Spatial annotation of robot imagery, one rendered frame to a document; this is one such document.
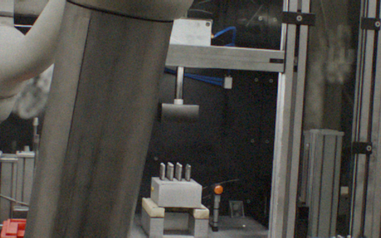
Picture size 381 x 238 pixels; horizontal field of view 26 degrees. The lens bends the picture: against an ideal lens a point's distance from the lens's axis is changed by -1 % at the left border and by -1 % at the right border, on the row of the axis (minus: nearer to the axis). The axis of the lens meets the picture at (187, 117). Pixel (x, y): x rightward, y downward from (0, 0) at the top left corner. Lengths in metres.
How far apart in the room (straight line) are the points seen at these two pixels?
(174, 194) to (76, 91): 1.13
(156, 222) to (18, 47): 0.78
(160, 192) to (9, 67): 0.74
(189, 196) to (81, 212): 1.11
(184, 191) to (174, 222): 0.11
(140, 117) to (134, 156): 0.04
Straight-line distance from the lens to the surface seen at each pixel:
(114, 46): 0.72
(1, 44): 1.20
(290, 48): 1.76
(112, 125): 0.73
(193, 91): 2.14
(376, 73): 1.82
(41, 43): 1.12
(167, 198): 1.84
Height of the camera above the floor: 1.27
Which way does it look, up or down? 3 degrees down
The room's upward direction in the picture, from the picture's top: 3 degrees clockwise
